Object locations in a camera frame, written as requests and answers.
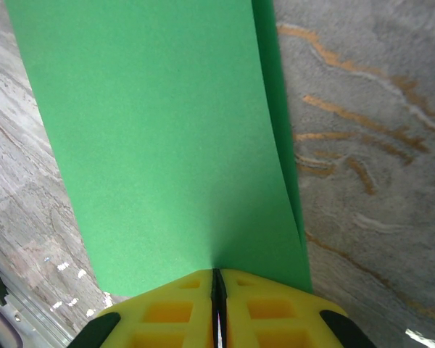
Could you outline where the wide aluminium base rail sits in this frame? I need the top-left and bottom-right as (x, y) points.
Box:
(0, 255), (77, 348)

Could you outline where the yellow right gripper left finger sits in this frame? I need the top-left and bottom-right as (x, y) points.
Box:
(68, 268), (218, 348)

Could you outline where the green square paper sheet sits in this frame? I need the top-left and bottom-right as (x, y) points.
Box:
(3, 0), (315, 298)

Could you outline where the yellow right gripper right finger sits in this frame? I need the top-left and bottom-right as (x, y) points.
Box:
(217, 268), (378, 348)

